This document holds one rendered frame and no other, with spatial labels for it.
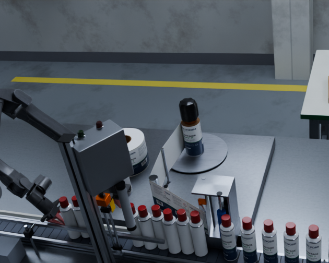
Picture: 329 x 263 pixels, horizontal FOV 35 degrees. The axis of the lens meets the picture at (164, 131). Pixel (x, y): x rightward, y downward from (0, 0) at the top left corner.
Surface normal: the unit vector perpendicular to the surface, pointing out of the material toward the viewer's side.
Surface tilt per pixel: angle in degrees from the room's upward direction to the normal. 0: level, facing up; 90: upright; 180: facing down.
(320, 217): 0
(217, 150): 0
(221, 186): 0
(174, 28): 90
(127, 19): 90
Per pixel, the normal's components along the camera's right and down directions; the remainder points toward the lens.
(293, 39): -0.33, 0.58
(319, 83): -0.16, -0.82
